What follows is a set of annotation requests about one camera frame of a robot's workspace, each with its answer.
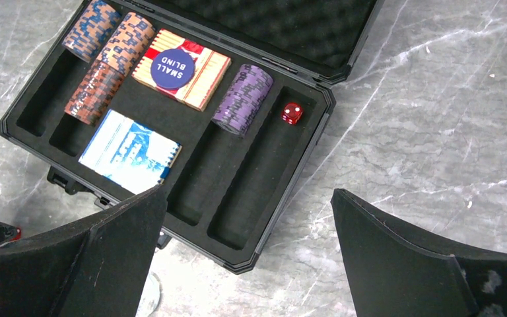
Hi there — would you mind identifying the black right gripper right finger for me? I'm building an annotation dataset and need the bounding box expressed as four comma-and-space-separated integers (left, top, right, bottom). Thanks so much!
331, 189, 507, 316

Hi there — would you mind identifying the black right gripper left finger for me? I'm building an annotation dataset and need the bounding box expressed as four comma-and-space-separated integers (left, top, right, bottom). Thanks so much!
0, 186, 167, 316

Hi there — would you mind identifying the brown poker chip stack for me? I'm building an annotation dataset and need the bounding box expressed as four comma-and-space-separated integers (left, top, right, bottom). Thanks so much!
64, 60, 125, 126

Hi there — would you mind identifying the red die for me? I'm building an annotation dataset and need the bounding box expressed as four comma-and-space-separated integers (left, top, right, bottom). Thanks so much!
281, 102, 303, 125

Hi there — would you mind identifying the black poker set case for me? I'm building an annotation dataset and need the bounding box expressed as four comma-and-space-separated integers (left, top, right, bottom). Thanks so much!
0, 0, 386, 275

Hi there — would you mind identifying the clear round dealer disc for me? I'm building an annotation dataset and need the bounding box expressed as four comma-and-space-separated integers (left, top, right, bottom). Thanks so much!
135, 271, 162, 317

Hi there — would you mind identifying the blue card deck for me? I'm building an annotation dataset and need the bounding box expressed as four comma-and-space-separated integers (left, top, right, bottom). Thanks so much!
78, 110, 182, 194

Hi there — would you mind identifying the blue small blind button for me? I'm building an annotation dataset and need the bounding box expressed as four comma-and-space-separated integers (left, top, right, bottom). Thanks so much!
151, 48, 195, 90

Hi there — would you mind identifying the orange card deck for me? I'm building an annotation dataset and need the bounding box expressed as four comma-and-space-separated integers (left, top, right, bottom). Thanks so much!
131, 28, 232, 112

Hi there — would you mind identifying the purple poker chip stack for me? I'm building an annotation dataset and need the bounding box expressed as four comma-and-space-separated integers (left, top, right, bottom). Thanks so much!
211, 64, 274, 137

